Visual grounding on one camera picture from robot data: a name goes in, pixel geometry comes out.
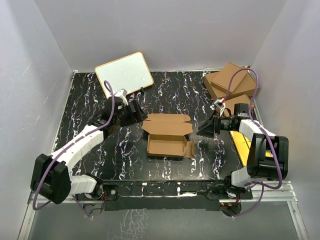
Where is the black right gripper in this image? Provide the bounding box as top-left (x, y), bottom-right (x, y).
top-left (196, 110), bottom-right (236, 138)

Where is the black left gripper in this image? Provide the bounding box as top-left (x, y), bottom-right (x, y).
top-left (114, 100), bottom-right (147, 127)

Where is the cardboard box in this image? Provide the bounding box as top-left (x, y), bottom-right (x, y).
top-left (210, 62), bottom-right (249, 94)
top-left (203, 71), bottom-right (256, 100)
top-left (142, 113), bottom-right (195, 158)
top-left (222, 94), bottom-right (251, 117)

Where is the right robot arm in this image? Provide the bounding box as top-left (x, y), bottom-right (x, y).
top-left (196, 103), bottom-right (289, 199)

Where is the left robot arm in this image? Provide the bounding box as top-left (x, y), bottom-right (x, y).
top-left (30, 96), bottom-right (147, 204)

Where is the yellow booklet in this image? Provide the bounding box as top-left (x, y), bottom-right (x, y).
top-left (229, 131), bottom-right (251, 166)

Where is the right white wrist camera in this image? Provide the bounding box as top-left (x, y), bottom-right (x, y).
top-left (214, 98), bottom-right (226, 117)

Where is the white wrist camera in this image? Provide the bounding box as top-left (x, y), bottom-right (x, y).
top-left (214, 98), bottom-right (226, 117)
top-left (115, 88), bottom-right (128, 106)

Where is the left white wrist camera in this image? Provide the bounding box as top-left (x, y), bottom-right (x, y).
top-left (115, 88), bottom-right (128, 106)

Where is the whiteboard with orange frame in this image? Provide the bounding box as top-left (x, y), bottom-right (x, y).
top-left (94, 52), bottom-right (154, 98)

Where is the black base frame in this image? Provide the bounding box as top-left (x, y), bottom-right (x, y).
top-left (99, 178), bottom-right (253, 213)

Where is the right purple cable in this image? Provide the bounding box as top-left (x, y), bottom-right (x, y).
top-left (219, 68), bottom-right (285, 218)

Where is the aluminium rail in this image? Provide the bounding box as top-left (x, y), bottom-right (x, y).
top-left (38, 175), bottom-right (295, 204)

